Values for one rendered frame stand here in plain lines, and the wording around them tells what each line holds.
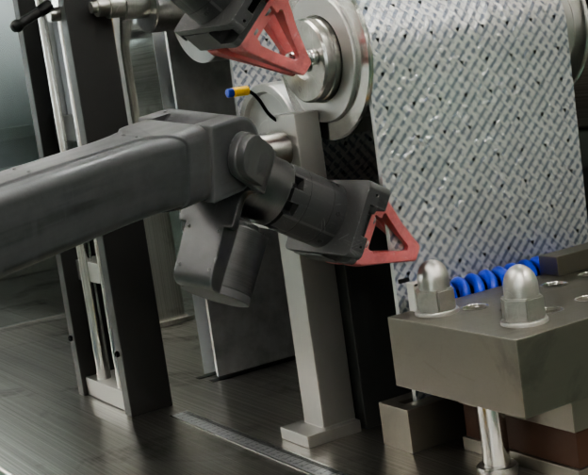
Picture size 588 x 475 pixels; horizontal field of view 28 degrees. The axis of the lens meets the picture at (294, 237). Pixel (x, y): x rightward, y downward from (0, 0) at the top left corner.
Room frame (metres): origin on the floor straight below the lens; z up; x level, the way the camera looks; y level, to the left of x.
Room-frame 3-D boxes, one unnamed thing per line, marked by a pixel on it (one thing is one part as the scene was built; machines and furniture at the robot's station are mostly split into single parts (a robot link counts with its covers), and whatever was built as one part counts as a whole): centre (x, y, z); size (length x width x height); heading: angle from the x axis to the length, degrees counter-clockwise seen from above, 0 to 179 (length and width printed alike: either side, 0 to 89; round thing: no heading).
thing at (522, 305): (0.88, -0.17, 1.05); 0.04 x 0.04 x 0.04
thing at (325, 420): (1.08, 0.00, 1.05); 0.06 x 0.05 x 0.31; 120
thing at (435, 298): (0.96, -0.11, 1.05); 0.04 x 0.04 x 0.04
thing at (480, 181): (1.08, -0.18, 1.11); 0.23 x 0.01 x 0.18; 120
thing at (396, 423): (1.08, -0.19, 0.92); 0.28 x 0.04 x 0.04; 120
